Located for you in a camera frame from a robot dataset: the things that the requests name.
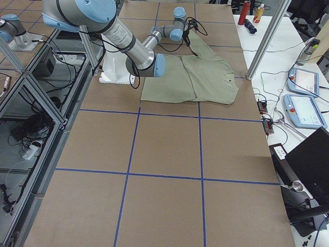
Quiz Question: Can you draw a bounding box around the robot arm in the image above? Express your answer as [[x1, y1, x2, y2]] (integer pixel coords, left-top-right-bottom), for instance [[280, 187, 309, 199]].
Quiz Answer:
[[42, 1, 166, 77], [143, 7, 198, 50]]

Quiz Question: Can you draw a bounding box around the teach pendant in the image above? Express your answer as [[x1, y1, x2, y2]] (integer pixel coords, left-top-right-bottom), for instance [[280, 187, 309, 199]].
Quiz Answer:
[[287, 67, 319, 97], [283, 94, 327, 130]]

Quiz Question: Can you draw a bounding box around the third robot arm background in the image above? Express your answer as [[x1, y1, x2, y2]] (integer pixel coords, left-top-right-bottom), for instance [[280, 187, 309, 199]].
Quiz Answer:
[[1, 14, 40, 51]]

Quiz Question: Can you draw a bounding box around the red bottle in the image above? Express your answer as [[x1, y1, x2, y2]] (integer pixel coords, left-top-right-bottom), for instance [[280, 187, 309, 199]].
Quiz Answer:
[[237, 1, 251, 25]]

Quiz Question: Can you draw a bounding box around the black power box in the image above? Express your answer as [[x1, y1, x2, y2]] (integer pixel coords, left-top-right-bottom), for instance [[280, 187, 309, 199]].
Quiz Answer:
[[32, 49, 56, 77]]

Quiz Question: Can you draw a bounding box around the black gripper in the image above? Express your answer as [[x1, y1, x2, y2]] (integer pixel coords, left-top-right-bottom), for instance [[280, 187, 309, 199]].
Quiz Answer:
[[184, 17, 197, 46]]

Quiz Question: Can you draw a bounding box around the lower teach pendant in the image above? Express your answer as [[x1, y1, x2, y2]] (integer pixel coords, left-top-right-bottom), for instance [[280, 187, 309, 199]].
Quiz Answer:
[[283, 94, 327, 130]]

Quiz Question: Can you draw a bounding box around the upper teach pendant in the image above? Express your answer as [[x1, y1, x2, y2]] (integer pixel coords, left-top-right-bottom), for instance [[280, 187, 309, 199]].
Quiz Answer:
[[287, 67, 319, 97]]

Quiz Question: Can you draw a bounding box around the aluminium frame post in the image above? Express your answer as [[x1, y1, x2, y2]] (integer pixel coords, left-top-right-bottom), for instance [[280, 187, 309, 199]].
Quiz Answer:
[[246, 0, 291, 80]]

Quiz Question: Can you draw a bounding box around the orange terminal block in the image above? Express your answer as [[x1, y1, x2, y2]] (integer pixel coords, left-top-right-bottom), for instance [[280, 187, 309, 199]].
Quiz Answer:
[[262, 118, 274, 136], [257, 101, 268, 114]]

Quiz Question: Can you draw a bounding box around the olive green long-sleeve shirt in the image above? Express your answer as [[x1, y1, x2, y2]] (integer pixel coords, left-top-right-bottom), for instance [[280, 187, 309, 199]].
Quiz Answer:
[[141, 32, 239, 105]]

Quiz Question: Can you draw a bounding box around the orange drink bottle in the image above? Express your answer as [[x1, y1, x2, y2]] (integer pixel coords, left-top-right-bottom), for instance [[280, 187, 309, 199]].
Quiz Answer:
[[253, 3, 265, 23]]

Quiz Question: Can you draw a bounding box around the grey water bottle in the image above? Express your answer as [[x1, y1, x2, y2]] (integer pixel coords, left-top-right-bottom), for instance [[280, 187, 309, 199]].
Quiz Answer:
[[296, 39, 320, 66]]

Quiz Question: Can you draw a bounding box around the dark folded umbrella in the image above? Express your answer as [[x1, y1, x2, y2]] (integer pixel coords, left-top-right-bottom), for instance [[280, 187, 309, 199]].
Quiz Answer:
[[244, 19, 257, 34]]

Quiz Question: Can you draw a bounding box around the white power strip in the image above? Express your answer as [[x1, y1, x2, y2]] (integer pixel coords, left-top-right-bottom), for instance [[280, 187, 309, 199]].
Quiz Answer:
[[22, 144, 41, 160]]

